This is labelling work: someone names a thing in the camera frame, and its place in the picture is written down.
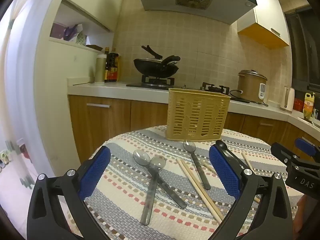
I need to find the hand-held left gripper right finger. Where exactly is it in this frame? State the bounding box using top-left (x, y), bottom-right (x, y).
top-left (209, 145), bottom-right (293, 240)

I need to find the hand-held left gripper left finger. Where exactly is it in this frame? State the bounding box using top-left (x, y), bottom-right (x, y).
top-left (27, 145), bottom-right (112, 240)

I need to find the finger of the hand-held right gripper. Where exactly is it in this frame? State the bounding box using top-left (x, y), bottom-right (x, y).
top-left (294, 137), bottom-right (320, 157)
top-left (271, 142), bottom-right (300, 167)

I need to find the wooden chopstick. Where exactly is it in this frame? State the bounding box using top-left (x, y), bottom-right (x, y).
top-left (200, 161), bottom-right (261, 203)
top-left (180, 160), bottom-right (225, 220)
top-left (176, 158), bottom-right (220, 223)
top-left (241, 152), bottom-right (253, 171)

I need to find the transparent grey plastic spoon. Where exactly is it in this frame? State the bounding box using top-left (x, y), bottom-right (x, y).
top-left (140, 155), bottom-right (167, 225)
top-left (133, 149), bottom-right (187, 208)
top-left (182, 140), bottom-right (211, 190)

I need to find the dark plastic spoon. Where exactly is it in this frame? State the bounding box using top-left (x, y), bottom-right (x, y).
top-left (215, 140), bottom-right (247, 170)

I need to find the yellow plastic slotted basket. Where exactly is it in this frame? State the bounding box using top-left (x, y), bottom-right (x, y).
top-left (165, 88), bottom-right (231, 142)

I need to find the striped woven tablecloth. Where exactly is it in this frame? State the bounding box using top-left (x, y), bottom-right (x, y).
top-left (82, 125), bottom-right (303, 240)

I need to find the yellow oil bottle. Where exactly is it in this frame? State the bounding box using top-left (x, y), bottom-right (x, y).
top-left (302, 92), bottom-right (316, 119)

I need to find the wooden base cabinet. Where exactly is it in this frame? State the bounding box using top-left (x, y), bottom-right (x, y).
top-left (68, 95), bottom-right (320, 164)

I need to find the white kettle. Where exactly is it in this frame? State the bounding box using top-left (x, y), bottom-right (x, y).
top-left (282, 86), bottom-right (295, 112)

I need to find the brown rice cooker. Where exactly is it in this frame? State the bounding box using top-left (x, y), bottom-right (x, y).
top-left (237, 69), bottom-right (268, 103)

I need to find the white kitchen countertop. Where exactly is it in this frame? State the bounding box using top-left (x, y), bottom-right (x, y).
top-left (67, 77), bottom-right (320, 137)

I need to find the black burner grate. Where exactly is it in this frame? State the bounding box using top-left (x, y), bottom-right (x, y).
top-left (142, 75), bottom-right (175, 86)
top-left (201, 82), bottom-right (230, 93)

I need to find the dark window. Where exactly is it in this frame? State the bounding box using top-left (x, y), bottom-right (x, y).
top-left (285, 9), bottom-right (320, 92)

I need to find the black glass gas cooktop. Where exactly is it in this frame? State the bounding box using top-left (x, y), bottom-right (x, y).
top-left (126, 76), bottom-right (250, 103)

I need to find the white cylindrical canister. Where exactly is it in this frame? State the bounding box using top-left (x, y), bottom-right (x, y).
top-left (94, 54), bottom-right (107, 84)

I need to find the dark soy sauce bottle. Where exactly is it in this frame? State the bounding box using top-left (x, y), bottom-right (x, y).
top-left (104, 47), bottom-right (112, 82)

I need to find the red label sauce bottle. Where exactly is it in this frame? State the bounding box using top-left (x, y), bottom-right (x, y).
top-left (110, 47), bottom-right (119, 82)

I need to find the black wok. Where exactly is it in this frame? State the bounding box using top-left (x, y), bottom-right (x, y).
top-left (134, 58), bottom-right (179, 78)

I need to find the purple and white bag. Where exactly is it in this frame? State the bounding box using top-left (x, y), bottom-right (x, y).
top-left (64, 24), bottom-right (87, 46)

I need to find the purple box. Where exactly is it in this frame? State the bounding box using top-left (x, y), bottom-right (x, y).
top-left (50, 23), bottom-right (67, 40)

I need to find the black power cable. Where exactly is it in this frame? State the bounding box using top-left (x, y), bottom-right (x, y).
top-left (229, 89), bottom-right (269, 106)

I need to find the cream wall cabinet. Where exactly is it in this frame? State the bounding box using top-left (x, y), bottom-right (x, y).
top-left (236, 0), bottom-right (290, 50)

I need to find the black handled wok lid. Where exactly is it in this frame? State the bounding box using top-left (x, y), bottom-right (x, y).
top-left (141, 45), bottom-right (181, 67)

